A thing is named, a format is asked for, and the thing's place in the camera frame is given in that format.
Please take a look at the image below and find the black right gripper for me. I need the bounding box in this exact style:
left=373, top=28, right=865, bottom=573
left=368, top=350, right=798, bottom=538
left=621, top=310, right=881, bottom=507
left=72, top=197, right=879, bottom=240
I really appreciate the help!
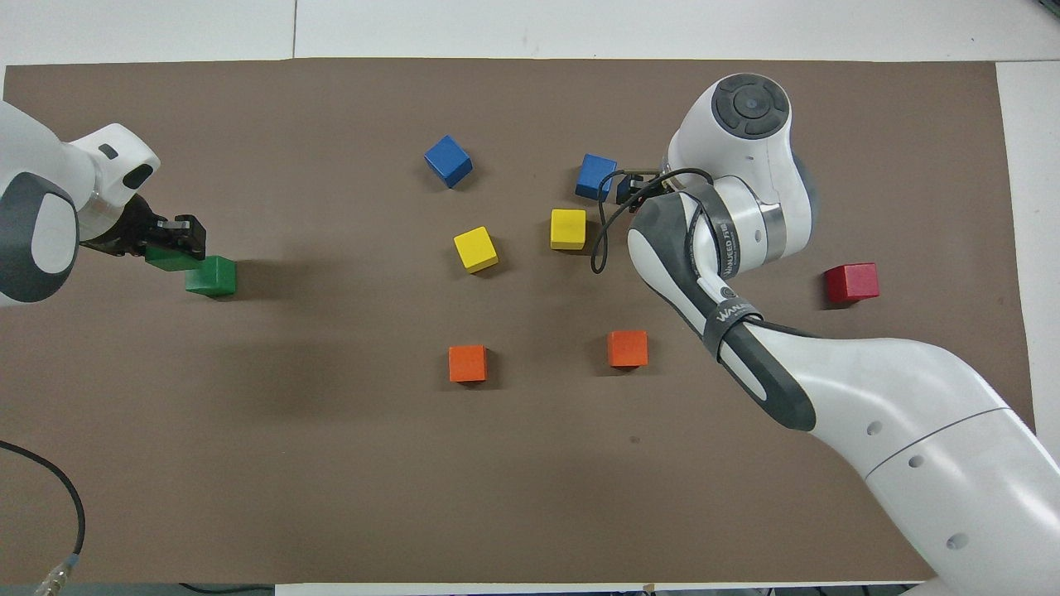
left=616, top=169, right=671, bottom=205

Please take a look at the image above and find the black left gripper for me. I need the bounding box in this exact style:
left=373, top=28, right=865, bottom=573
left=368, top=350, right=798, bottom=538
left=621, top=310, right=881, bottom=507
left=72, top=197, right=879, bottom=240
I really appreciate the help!
left=82, top=194, right=207, bottom=260

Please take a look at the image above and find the green wooden cube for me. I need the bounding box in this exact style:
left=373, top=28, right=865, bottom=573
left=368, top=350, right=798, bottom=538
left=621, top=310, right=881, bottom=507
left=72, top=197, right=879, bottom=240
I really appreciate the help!
left=145, top=245, right=201, bottom=273
left=184, top=255, right=238, bottom=298

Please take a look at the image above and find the red wooden cube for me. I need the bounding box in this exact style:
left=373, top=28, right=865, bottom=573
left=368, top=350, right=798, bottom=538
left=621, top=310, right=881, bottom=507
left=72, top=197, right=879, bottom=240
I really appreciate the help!
left=824, top=262, right=880, bottom=305

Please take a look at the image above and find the blue wooden cube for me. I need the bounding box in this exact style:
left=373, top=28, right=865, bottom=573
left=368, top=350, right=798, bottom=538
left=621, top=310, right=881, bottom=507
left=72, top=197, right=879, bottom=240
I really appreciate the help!
left=575, top=153, right=619, bottom=204
left=424, top=135, right=474, bottom=190

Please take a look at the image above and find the yellow wooden cube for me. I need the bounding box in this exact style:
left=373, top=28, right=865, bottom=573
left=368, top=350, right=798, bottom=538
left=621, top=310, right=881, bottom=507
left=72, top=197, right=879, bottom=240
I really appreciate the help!
left=550, top=209, right=588, bottom=252
left=453, top=226, right=500, bottom=275

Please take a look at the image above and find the orange wooden cube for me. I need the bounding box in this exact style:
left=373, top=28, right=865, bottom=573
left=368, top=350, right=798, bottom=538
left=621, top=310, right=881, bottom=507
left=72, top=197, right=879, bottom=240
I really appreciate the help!
left=607, top=330, right=649, bottom=369
left=448, top=344, right=489, bottom=384

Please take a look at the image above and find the brown paper mat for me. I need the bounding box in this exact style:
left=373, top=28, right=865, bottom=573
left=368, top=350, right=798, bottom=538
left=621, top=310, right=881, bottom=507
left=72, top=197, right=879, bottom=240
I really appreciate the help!
left=0, top=58, right=1053, bottom=585

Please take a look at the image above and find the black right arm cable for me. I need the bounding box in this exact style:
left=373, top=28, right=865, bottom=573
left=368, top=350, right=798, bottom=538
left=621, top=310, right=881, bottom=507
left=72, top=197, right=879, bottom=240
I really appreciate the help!
left=590, top=167, right=715, bottom=275

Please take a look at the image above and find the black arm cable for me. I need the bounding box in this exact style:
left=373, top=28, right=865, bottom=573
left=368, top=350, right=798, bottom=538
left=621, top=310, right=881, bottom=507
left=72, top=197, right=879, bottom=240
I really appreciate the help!
left=0, top=440, right=87, bottom=596
left=590, top=167, right=715, bottom=275

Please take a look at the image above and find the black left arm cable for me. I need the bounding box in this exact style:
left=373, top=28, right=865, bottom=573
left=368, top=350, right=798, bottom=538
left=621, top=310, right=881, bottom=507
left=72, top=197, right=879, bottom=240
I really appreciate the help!
left=0, top=440, right=87, bottom=596

